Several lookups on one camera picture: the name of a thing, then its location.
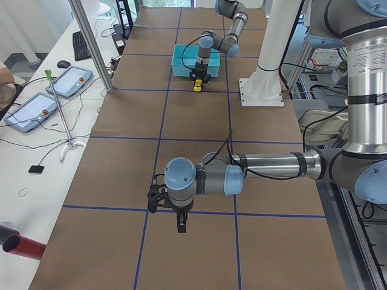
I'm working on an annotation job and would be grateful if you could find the small black square device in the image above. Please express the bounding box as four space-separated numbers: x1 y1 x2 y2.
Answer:
28 165 44 174

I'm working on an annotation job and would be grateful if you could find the far teach pendant tablet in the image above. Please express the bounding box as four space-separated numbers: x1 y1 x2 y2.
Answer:
53 66 93 98

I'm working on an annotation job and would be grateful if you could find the black keyboard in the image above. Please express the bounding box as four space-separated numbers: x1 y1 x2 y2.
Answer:
73 31 91 61

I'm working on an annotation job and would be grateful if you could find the teach pendant tablet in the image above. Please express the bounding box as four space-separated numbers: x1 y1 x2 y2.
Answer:
4 92 58 133
53 66 93 98

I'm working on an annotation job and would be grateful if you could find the near teach pendant tablet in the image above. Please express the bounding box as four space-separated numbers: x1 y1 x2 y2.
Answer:
4 92 58 133

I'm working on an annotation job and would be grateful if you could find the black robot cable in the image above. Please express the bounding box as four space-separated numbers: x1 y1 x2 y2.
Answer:
211 129 303 181

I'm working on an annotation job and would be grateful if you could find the metal rod grabber tool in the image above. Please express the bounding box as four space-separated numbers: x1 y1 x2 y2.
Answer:
45 69 86 163

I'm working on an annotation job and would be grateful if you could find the seated person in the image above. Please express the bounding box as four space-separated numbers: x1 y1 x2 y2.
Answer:
0 62 16 108

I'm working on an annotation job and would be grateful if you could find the rubber band loop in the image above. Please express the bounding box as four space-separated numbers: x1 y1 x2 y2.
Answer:
18 188 28 198

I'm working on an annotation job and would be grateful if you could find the black computer mouse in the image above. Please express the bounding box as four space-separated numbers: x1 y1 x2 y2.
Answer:
57 60 71 69

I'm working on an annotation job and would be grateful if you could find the teal plastic bin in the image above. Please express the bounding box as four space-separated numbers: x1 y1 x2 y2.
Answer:
171 44 221 78

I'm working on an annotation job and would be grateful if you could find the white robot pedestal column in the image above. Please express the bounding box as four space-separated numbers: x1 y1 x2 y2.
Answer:
239 0 304 107

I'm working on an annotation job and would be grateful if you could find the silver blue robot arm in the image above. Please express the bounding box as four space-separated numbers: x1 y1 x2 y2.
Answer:
148 1 386 233
189 1 248 92

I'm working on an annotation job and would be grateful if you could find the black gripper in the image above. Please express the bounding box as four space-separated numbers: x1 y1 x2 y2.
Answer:
169 199 194 233
189 62 211 83

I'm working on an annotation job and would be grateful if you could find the beige plastic chair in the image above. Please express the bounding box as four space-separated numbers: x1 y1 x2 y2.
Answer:
299 109 349 146

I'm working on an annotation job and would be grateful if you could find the aluminium frame post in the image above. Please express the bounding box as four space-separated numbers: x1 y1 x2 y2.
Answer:
68 0 113 92

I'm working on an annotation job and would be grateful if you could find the red cylinder bottle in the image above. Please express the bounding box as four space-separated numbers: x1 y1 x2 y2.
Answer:
2 234 46 260

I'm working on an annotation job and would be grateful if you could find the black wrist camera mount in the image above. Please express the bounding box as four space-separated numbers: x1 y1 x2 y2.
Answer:
147 173 170 213

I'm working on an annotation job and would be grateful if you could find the yellow beetle toy car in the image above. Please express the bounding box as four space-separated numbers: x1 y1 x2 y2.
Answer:
193 79 203 92

